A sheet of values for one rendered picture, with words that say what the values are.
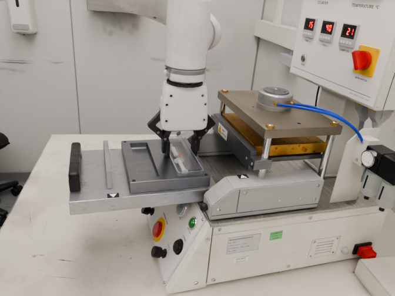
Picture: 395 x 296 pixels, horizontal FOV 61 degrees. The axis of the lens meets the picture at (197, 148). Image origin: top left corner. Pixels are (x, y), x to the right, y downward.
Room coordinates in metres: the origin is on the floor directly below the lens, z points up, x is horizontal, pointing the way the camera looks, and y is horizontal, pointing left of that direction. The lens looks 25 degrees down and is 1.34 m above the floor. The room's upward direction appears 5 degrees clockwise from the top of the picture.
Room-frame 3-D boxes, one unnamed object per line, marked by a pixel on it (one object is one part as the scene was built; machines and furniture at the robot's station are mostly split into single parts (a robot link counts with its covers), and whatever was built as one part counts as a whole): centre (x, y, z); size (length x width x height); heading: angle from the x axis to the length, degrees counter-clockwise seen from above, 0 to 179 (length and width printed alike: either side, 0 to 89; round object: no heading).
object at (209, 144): (0.86, -0.06, 0.96); 0.25 x 0.05 x 0.07; 109
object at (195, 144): (0.70, 0.00, 1.03); 0.03 x 0.03 x 0.07; 19
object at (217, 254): (0.73, -0.17, 0.84); 0.53 x 0.37 x 0.17; 109
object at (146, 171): (0.67, 0.08, 0.98); 0.20 x 0.17 x 0.03; 19
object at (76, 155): (0.61, 0.25, 0.99); 0.15 x 0.02 x 0.04; 19
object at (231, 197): (0.60, -0.14, 0.96); 0.26 x 0.05 x 0.07; 109
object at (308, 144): (0.74, -0.17, 1.07); 0.22 x 0.17 x 0.10; 19
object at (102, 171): (0.65, 0.12, 0.97); 0.30 x 0.22 x 0.08; 109
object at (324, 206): (0.76, -0.20, 0.93); 0.46 x 0.35 x 0.01; 109
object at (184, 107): (0.68, 0.04, 1.12); 0.10 x 0.08 x 0.11; 109
